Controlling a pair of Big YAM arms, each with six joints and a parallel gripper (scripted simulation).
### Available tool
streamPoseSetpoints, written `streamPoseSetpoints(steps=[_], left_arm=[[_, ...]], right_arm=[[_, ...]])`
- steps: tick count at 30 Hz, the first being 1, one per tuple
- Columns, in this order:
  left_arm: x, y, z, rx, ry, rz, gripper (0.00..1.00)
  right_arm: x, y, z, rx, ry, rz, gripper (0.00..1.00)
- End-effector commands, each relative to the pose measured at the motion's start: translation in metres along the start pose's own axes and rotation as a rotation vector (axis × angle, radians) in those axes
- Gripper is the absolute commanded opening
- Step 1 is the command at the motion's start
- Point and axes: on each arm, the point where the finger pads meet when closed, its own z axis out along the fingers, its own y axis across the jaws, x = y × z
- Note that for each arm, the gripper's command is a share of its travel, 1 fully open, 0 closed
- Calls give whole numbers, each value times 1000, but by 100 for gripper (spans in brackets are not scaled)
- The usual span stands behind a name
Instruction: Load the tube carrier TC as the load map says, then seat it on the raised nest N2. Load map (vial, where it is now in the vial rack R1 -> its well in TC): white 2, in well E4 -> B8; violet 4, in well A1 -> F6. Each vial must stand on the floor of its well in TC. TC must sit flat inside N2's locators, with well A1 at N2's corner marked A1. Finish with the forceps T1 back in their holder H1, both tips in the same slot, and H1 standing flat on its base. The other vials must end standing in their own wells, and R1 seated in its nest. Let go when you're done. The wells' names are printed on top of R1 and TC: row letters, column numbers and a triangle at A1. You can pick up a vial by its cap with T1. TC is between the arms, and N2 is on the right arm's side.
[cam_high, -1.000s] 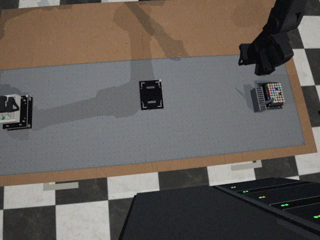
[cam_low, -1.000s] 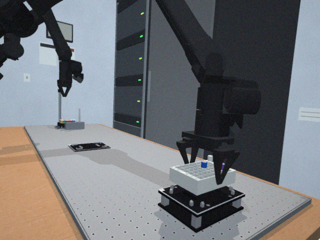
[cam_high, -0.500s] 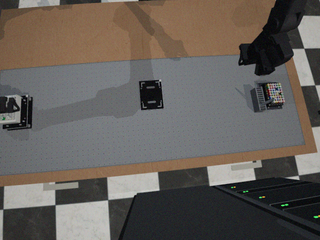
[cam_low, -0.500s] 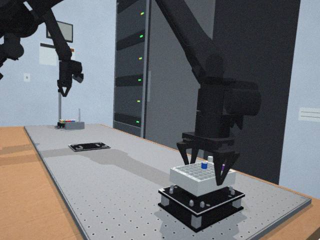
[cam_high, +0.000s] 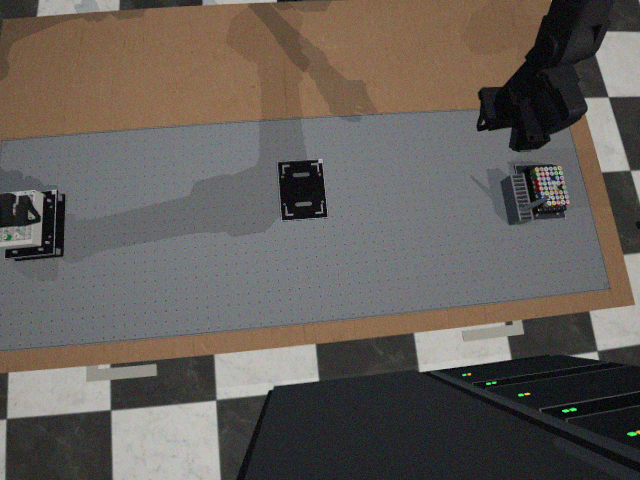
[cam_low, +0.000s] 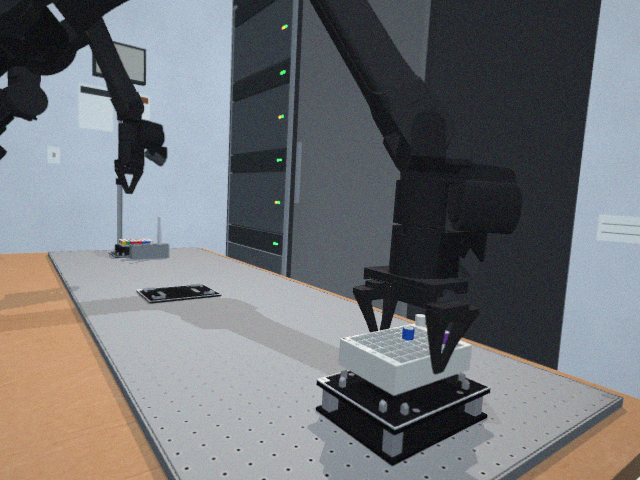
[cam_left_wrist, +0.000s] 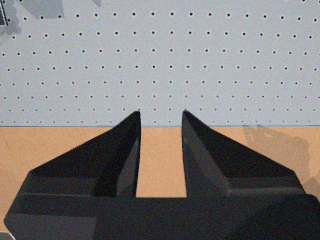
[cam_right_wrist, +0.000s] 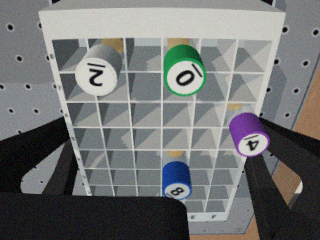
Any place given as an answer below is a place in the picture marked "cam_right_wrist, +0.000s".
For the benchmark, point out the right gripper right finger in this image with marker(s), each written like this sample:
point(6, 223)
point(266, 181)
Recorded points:
point(301, 154)

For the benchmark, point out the white grid rack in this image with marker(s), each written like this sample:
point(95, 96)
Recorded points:
point(107, 134)

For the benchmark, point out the violet vial numbered 4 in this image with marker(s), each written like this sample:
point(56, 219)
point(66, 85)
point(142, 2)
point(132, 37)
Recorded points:
point(247, 131)

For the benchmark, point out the blue vial with number 8 cap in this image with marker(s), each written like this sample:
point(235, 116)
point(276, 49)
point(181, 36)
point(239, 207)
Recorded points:
point(176, 181)

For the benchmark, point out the green-capped vial with number 0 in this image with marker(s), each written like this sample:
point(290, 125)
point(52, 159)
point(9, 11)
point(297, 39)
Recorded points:
point(184, 72)

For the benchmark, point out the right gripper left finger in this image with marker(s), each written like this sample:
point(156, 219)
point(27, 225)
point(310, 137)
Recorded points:
point(21, 153)

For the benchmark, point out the white vial cap numbered 2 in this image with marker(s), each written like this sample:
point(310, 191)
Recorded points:
point(99, 70)

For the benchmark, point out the grey flat base plate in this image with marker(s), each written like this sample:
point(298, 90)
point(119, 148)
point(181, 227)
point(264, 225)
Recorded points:
point(29, 97)

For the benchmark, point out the black raised square platform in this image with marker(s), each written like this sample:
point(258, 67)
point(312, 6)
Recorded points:
point(270, 2)

